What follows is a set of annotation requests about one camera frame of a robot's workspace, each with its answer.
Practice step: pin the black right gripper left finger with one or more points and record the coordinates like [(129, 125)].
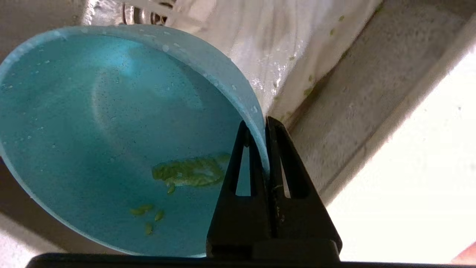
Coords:
[(238, 227)]

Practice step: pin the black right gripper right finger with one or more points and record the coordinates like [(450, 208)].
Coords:
[(305, 227)]

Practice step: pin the chopped green vegetables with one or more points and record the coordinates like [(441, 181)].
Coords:
[(186, 173)]

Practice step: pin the teal bowl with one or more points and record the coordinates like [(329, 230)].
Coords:
[(111, 130)]

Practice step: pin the stainless steel sink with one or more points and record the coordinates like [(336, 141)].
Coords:
[(372, 93)]

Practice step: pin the white cloth with green bits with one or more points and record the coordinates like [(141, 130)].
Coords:
[(279, 37)]

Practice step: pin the metal sink drain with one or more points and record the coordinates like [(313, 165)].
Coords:
[(141, 15)]

